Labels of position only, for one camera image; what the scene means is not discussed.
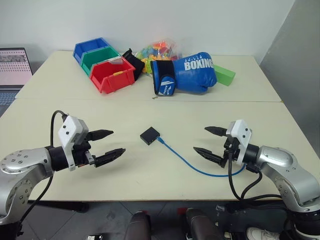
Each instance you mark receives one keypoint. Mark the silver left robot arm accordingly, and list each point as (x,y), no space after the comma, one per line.
(22,160)

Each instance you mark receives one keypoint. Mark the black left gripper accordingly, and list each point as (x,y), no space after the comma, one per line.
(81,155)

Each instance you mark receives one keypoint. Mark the small yellow plastic piece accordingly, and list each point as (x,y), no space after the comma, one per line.
(118,73)

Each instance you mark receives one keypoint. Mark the black bar under table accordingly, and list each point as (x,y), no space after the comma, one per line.
(60,206)

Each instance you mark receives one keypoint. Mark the small black box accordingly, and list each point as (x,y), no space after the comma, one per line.
(149,136)

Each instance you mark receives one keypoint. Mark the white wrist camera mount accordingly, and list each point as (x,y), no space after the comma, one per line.
(241,137)
(68,130)

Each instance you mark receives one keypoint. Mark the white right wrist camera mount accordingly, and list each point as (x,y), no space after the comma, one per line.
(241,137)

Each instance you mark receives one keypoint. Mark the open laptop computer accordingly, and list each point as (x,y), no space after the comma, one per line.
(12,67)

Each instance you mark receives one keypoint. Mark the clear bag of colourful toys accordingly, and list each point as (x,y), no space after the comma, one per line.
(160,48)

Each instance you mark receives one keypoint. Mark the dark rounded shape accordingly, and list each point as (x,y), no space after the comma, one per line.
(202,225)
(138,226)

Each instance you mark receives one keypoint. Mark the green plastic storage bin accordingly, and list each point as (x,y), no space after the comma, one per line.
(96,56)

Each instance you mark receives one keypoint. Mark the blue boxing glove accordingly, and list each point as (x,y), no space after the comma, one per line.
(192,75)

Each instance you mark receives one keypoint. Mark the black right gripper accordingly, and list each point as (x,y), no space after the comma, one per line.
(231,150)

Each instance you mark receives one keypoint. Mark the green rectangular block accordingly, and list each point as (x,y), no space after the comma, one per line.
(225,75)

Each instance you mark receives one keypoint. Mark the white shoe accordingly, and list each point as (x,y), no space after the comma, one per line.
(262,233)

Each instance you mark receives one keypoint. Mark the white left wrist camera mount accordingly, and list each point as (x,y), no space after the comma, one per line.
(68,130)

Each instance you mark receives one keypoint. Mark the clear plastic card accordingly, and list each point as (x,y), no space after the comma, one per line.
(116,61)

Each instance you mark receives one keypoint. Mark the blue plastic storage bin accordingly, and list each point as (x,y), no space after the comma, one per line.
(87,47)

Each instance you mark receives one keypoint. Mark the red plastic storage bin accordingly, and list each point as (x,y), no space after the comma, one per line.
(112,80)

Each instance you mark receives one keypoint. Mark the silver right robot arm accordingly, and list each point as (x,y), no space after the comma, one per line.
(280,157)

